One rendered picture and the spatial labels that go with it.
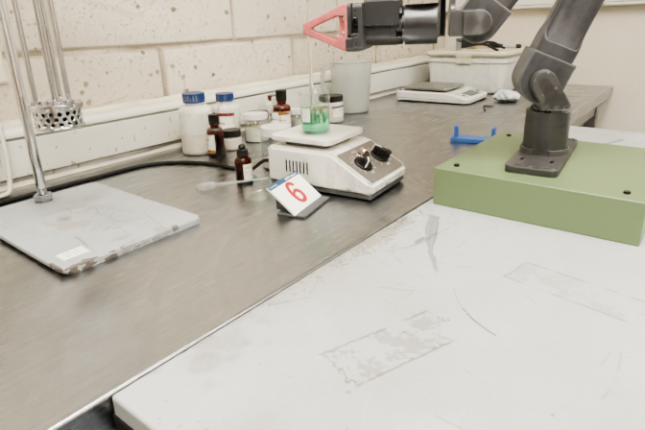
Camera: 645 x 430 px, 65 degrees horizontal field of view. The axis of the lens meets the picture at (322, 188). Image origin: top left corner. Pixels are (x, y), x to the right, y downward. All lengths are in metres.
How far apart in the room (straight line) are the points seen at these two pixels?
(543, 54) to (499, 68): 1.10
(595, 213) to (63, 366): 0.60
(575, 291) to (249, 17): 1.08
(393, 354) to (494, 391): 0.08
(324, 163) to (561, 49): 0.37
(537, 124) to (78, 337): 0.64
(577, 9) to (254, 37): 0.87
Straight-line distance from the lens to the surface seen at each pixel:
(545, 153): 0.81
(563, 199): 0.71
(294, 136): 0.83
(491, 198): 0.74
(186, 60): 1.27
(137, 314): 0.54
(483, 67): 1.89
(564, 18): 0.79
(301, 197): 0.77
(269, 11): 1.46
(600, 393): 0.45
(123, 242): 0.69
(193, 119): 1.10
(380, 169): 0.82
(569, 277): 0.61
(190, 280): 0.59
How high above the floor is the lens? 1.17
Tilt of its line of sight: 19 degrees down
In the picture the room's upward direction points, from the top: 2 degrees counter-clockwise
